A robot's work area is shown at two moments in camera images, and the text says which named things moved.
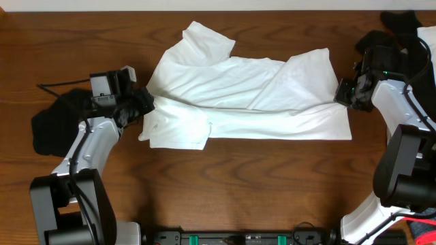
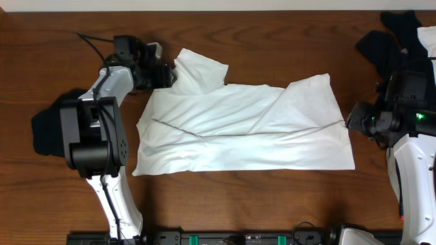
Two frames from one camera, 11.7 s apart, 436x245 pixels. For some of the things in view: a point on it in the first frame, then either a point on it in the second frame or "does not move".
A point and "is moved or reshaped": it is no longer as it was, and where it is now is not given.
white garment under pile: (428, 34) does not move
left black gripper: (135, 106) -> (163, 76)
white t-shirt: (201, 94) is moved or reshaped
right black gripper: (340, 96) -> (356, 120)
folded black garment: (54, 129) does not move
